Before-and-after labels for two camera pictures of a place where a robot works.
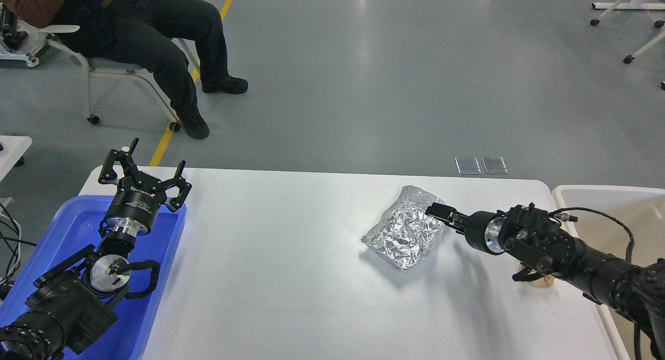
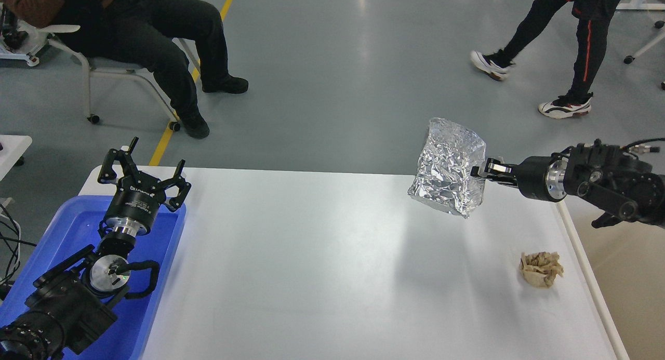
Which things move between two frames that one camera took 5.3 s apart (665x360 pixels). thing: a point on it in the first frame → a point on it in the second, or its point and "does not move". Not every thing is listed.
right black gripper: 482,229 → 540,178
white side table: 14,147 does not move
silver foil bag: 405,234 → 442,178
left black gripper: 139,195 does not move
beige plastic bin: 626,221 does not move
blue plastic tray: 74,226 does not move
